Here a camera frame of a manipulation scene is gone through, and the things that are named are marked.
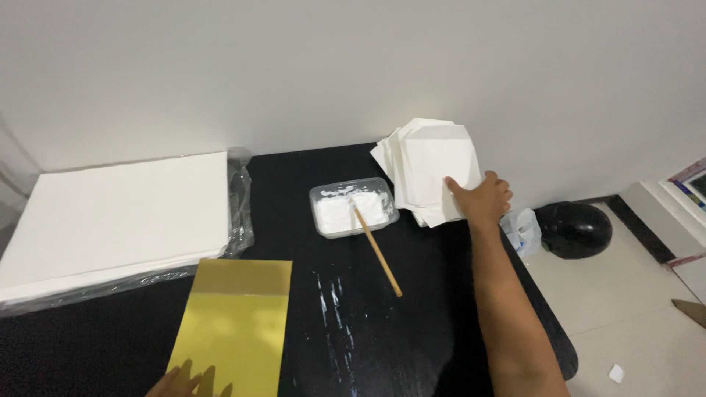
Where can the stack of large white sheets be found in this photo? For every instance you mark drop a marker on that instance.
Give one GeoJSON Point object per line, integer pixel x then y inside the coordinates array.
{"type": "Point", "coordinates": [116, 215]}

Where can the white plastic bag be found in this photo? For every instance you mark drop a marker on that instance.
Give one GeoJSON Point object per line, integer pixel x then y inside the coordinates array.
{"type": "Point", "coordinates": [521, 231]}

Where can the gold shiny card sheet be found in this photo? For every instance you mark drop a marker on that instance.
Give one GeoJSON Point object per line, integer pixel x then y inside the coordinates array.
{"type": "Point", "coordinates": [234, 325]}

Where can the white glue paste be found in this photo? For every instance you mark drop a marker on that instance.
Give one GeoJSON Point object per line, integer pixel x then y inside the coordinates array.
{"type": "Point", "coordinates": [336, 215]}

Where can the white raised ledge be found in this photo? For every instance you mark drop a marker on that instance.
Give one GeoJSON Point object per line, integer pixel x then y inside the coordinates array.
{"type": "Point", "coordinates": [670, 220]}

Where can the person's left fingers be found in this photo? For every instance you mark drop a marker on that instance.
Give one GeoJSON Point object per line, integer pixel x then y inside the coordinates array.
{"type": "Point", "coordinates": [175, 379]}

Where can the person's right hand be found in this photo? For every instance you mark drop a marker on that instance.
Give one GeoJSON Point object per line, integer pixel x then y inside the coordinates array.
{"type": "Point", "coordinates": [482, 201]}

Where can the black helmet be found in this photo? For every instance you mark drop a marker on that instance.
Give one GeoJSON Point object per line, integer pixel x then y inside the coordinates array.
{"type": "Point", "coordinates": [573, 229]}

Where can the clear plastic wrap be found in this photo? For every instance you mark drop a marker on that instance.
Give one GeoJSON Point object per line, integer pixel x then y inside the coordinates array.
{"type": "Point", "coordinates": [241, 204]}

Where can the brown flat piece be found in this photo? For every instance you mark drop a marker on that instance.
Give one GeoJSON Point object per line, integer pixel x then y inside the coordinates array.
{"type": "Point", "coordinates": [692, 311]}

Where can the stack of white papers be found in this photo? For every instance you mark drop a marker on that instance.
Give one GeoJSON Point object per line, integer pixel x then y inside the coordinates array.
{"type": "Point", "coordinates": [433, 160]}

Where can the small white paper scrap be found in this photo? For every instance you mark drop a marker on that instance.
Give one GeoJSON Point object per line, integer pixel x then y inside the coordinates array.
{"type": "Point", "coordinates": [616, 374]}

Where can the wooden stick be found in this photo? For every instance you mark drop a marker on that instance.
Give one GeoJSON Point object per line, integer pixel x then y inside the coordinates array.
{"type": "Point", "coordinates": [378, 251]}

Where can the colourful printed magazines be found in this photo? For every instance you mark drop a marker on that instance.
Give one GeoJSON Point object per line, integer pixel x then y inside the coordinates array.
{"type": "Point", "coordinates": [692, 182]}

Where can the person's left hand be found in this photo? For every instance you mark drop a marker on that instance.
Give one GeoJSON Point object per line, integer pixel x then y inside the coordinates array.
{"type": "Point", "coordinates": [172, 386]}

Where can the clear plastic container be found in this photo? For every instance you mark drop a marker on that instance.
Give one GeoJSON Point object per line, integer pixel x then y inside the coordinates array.
{"type": "Point", "coordinates": [326, 193]}

